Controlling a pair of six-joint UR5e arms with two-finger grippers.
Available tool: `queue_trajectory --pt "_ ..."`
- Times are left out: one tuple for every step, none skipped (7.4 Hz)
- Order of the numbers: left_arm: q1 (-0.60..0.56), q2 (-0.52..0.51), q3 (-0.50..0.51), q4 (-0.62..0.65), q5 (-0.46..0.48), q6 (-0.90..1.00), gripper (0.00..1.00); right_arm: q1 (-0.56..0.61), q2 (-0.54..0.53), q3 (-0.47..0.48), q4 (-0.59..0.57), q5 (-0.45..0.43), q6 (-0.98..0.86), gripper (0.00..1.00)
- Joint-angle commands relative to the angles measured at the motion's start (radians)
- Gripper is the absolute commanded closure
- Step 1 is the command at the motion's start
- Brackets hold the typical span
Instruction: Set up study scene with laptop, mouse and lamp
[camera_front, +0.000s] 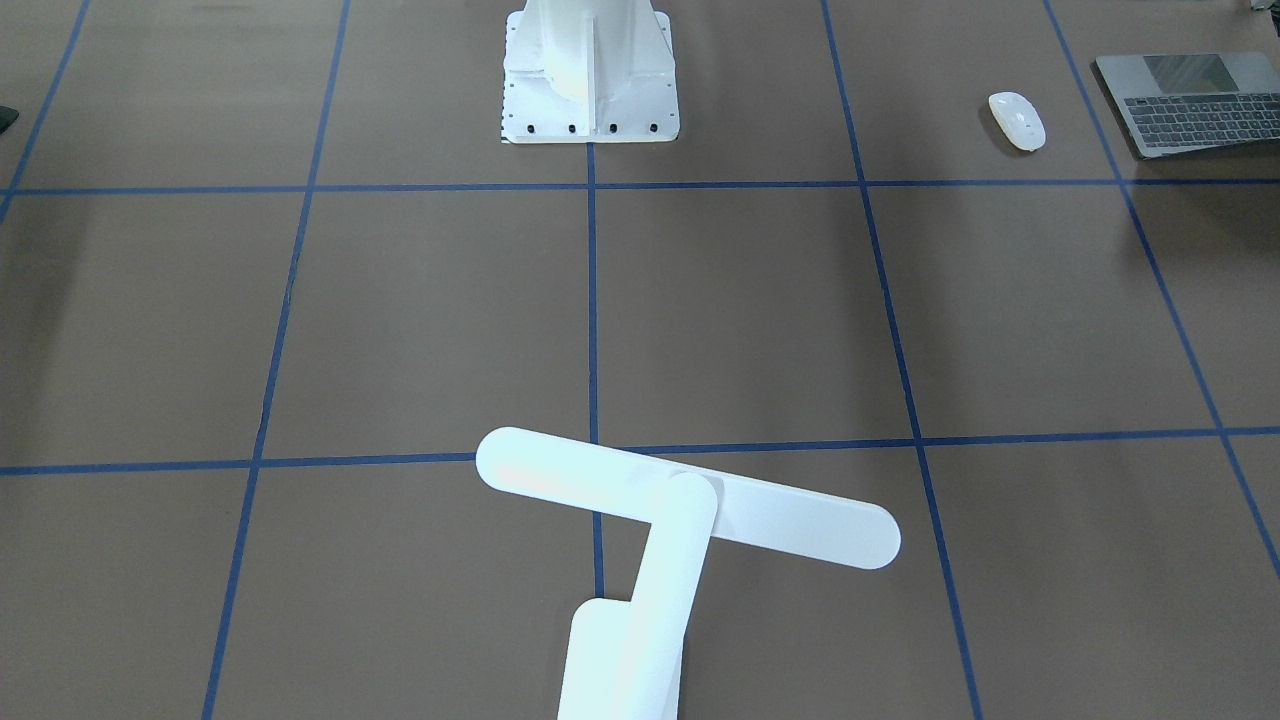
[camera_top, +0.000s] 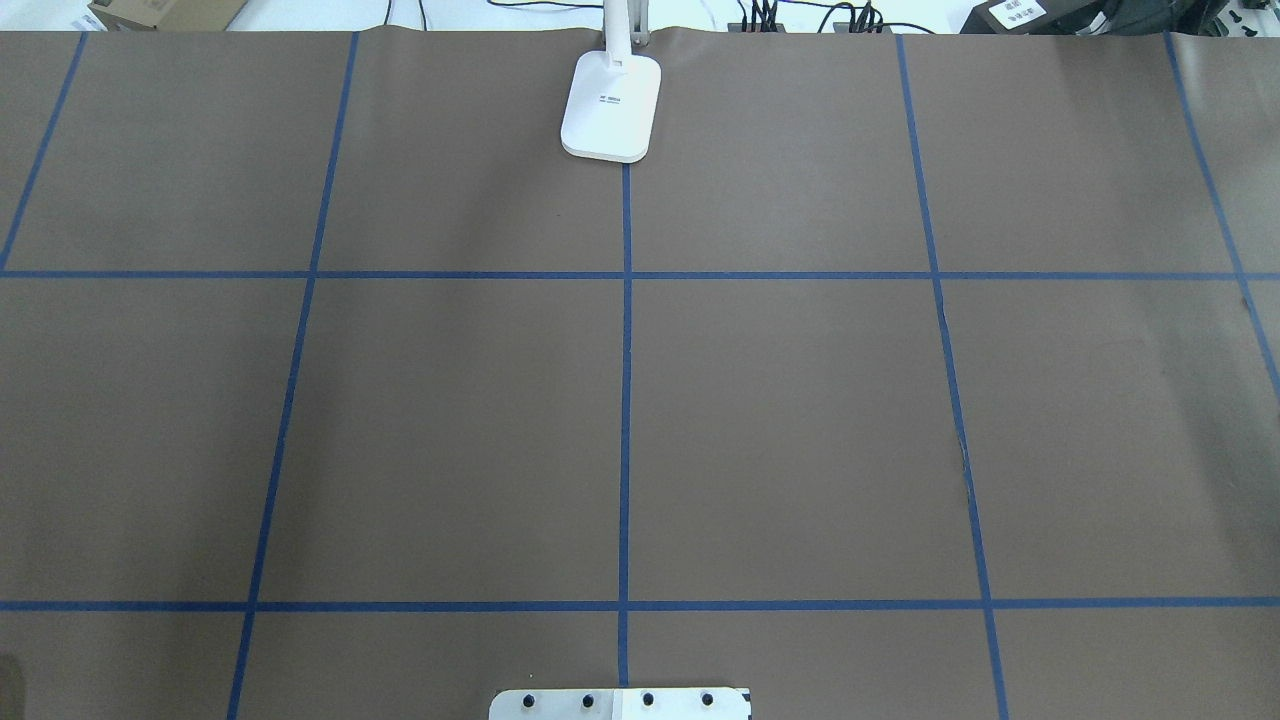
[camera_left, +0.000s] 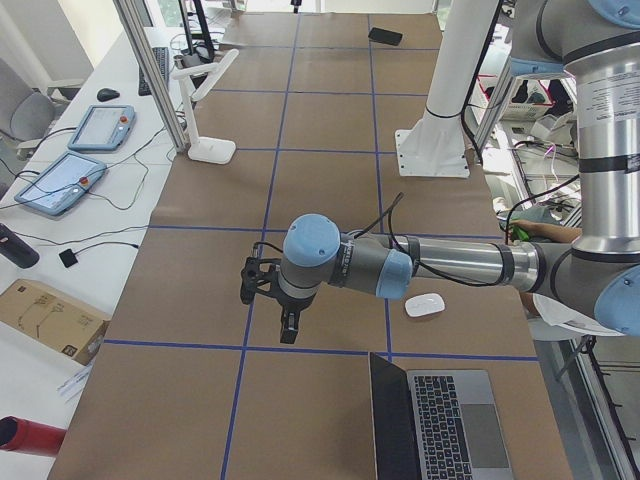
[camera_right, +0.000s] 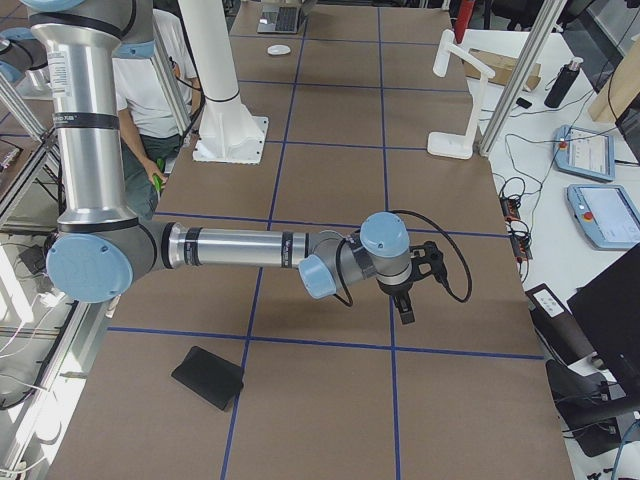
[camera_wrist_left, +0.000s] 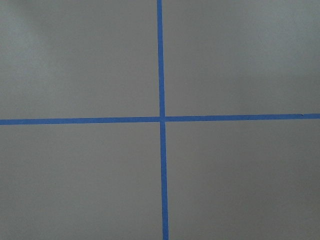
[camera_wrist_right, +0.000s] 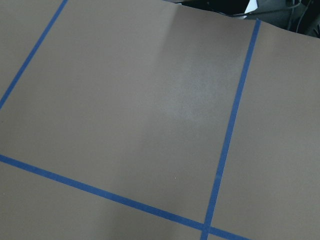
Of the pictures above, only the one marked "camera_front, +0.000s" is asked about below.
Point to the white computer mouse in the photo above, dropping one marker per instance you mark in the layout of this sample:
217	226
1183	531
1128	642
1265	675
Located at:
1017	118

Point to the grey laptop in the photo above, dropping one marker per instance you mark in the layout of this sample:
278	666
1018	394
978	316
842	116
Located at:
1176	103

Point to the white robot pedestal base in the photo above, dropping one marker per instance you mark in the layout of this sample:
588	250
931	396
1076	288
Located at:
589	72

